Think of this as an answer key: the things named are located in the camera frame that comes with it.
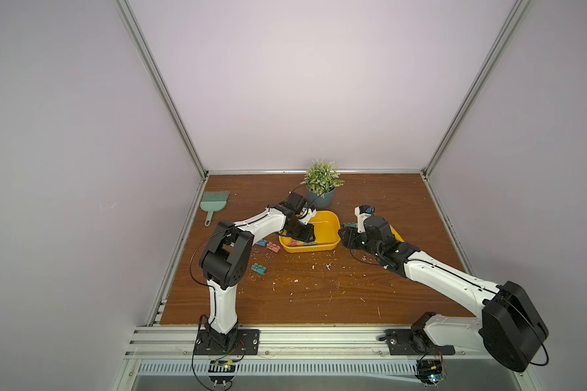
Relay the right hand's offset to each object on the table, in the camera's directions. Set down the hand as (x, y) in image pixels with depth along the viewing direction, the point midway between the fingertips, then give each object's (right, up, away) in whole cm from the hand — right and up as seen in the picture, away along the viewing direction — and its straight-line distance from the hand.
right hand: (343, 227), depth 83 cm
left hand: (-9, -5, +9) cm, 14 cm away
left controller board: (-39, -42, -12) cm, 58 cm away
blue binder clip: (-30, -8, +11) cm, 33 cm away
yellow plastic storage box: (-4, -4, +14) cm, 15 cm away
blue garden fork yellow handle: (+24, -4, +14) cm, 28 cm away
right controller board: (+23, -40, -14) cm, 48 cm away
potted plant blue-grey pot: (-7, +18, +12) cm, 22 cm away
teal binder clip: (-31, -16, +4) cm, 35 cm away
